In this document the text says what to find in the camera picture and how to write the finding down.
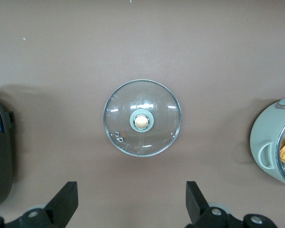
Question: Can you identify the dark housing with blue label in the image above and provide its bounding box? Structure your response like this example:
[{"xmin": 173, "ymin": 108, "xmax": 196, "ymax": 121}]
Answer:
[{"xmin": 0, "ymin": 96, "xmax": 15, "ymax": 212}]

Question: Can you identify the round glass lid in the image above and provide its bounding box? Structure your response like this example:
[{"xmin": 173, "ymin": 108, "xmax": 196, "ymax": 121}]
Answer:
[{"xmin": 102, "ymin": 79, "xmax": 181, "ymax": 158}]

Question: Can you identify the light green electric pot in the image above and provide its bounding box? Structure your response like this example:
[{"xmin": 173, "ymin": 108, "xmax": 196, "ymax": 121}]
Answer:
[{"xmin": 249, "ymin": 95, "xmax": 285, "ymax": 190}]

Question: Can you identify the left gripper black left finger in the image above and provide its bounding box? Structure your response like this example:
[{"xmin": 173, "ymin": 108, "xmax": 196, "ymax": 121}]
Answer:
[{"xmin": 5, "ymin": 181, "xmax": 78, "ymax": 228}]

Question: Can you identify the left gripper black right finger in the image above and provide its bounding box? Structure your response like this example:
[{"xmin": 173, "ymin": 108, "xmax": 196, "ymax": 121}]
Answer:
[{"xmin": 185, "ymin": 180, "xmax": 243, "ymax": 228}]

